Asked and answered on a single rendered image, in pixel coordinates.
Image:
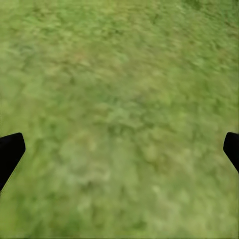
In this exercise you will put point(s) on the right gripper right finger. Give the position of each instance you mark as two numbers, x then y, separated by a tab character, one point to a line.
231	148

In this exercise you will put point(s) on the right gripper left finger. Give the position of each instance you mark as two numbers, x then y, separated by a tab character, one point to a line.
12	148

